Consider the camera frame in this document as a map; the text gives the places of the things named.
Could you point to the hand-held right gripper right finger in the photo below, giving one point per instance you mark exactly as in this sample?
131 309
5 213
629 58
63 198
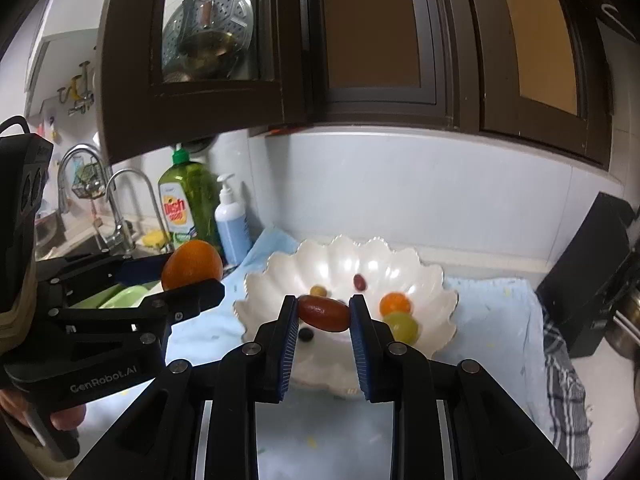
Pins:
361 350

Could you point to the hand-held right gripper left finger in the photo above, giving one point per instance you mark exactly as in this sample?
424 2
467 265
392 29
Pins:
287 350

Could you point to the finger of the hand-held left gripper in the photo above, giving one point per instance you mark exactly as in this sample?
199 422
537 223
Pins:
140 268
195 296

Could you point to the orange tangerine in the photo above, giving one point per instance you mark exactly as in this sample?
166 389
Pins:
192 265

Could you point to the olive green round fruit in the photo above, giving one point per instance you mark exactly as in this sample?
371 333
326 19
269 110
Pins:
402 326

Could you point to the red oblong cherry tomato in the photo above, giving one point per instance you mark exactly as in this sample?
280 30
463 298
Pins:
324 313

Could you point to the small yellow-orange kumquat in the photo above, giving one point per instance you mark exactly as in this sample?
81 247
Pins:
318 291

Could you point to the dark red oblong date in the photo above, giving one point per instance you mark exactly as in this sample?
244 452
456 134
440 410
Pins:
360 282

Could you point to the white scalloped ceramic bowl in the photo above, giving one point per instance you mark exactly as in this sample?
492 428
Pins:
340 265

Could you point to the person's left hand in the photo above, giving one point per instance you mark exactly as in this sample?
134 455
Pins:
68 419

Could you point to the dark purple grape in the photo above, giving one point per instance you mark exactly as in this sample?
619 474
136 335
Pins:
306 334

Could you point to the green plastic tray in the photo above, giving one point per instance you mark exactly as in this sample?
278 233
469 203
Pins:
132 296

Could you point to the yellow sponge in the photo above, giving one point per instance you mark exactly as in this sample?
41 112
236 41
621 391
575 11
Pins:
155 238

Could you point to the small orange mandarin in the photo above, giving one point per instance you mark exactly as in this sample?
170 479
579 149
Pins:
395 304

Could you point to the kitchen sink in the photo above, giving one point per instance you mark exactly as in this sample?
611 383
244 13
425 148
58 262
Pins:
85 246

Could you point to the blue pump dispenser bottle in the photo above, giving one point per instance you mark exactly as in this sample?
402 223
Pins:
232 230

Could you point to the green dish soap bottle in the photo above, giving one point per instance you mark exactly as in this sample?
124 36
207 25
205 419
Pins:
192 205

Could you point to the thin gooseneck chrome faucet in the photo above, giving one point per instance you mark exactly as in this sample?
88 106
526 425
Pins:
145 182

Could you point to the thick chrome kitchen faucet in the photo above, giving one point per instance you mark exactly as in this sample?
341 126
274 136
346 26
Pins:
67 160

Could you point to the light blue patterned cloth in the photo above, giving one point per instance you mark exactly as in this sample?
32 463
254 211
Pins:
500 320

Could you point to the black box appliance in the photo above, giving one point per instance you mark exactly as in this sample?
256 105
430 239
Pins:
585 280

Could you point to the metal steamer plate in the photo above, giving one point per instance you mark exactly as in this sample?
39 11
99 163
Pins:
210 30

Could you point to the metal wall hooks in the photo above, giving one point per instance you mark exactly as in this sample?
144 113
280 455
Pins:
77 92

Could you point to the dark brown wall cabinet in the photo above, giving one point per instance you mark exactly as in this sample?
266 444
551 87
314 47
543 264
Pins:
380 35

